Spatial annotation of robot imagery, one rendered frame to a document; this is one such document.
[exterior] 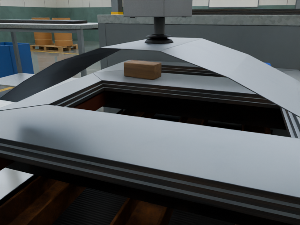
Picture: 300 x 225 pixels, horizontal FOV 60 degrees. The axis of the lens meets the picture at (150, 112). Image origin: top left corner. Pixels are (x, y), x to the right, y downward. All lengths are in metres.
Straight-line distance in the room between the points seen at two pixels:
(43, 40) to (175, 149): 8.64
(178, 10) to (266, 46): 0.87
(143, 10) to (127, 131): 0.23
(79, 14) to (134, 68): 10.76
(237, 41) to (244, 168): 0.87
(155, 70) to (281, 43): 0.57
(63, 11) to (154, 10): 11.79
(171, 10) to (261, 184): 0.25
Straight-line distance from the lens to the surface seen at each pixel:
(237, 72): 0.32
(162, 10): 0.34
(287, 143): 0.51
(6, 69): 5.04
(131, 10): 0.37
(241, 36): 1.21
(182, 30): 1.24
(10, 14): 10.71
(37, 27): 3.11
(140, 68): 0.89
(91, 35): 11.37
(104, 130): 0.51
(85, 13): 11.46
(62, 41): 8.45
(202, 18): 1.22
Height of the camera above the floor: 1.05
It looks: 21 degrees down
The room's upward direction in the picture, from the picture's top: straight up
